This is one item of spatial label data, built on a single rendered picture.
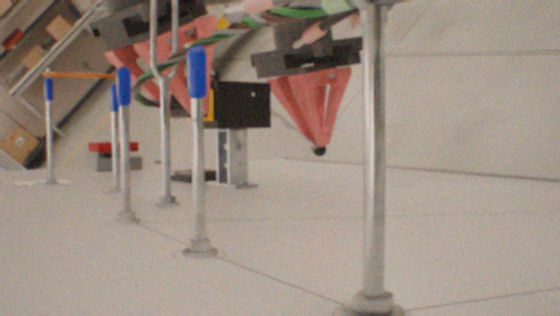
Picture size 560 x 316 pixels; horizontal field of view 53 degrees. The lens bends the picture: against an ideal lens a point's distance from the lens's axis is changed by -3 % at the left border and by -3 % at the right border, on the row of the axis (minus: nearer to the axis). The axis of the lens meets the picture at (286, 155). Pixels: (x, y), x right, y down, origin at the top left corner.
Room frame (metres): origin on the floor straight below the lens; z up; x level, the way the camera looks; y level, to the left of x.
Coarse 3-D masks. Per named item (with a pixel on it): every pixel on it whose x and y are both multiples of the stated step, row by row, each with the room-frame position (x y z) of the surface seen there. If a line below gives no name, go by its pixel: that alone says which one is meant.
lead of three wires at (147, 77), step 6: (150, 72) 0.39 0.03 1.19; (138, 78) 0.41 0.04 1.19; (144, 78) 0.40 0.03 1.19; (150, 78) 0.39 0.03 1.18; (138, 84) 0.41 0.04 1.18; (144, 84) 0.40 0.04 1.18; (132, 90) 0.42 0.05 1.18; (138, 90) 0.41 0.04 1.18; (138, 96) 0.43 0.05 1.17; (144, 102) 0.44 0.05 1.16; (150, 102) 0.45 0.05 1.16; (156, 102) 0.45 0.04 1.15; (174, 102) 0.46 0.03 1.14; (174, 108) 0.46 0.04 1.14
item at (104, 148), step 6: (90, 144) 0.70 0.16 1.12; (96, 144) 0.67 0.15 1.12; (102, 144) 0.67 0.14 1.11; (108, 144) 0.67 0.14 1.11; (132, 144) 0.68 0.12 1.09; (138, 144) 0.68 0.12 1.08; (90, 150) 0.70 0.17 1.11; (96, 150) 0.67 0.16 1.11; (102, 150) 0.67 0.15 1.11; (108, 150) 0.67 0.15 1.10; (132, 150) 0.67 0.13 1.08; (138, 150) 0.68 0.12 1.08; (102, 156) 0.68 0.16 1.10; (108, 156) 0.68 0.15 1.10
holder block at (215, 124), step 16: (224, 80) 0.46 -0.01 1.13; (224, 96) 0.46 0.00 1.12; (240, 96) 0.46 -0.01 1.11; (256, 96) 0.47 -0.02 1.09; (224, 112) 0.45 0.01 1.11; (240, 112) 0.46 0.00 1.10; (256, 112) 0.46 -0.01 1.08; (208, 128) 0.46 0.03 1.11; (224, 128) 0.45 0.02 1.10; (240, 128) 0.46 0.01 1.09; (256, 128) 0.46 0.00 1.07
